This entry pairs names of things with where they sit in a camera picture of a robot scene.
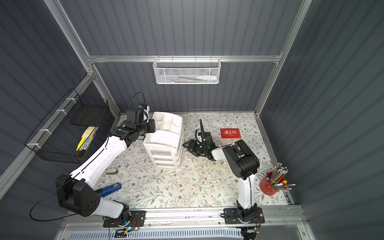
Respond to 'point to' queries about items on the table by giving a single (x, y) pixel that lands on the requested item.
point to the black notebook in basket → (88, 115)
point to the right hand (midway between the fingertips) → (186, 147)
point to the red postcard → (230, 133)
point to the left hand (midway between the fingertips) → (156, 123)
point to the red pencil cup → (273, 182)
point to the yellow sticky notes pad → (86, 134)
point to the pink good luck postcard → (226, 141)
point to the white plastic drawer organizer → (165, 144)
